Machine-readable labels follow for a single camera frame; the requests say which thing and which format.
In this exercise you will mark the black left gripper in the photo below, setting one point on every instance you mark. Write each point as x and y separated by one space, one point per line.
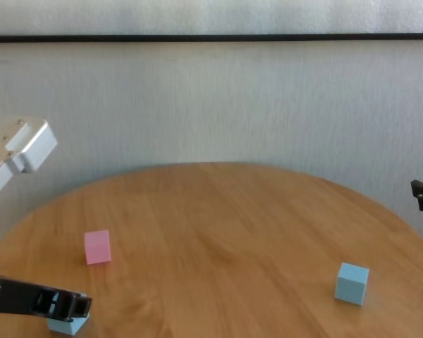
17 297

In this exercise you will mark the light blue foam cube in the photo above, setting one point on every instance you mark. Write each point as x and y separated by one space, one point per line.
350 285
68 327

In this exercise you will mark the pink foam cube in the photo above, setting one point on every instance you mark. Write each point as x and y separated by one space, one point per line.
98 248

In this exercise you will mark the black wall rail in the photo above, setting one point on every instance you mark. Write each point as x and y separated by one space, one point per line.
211 37

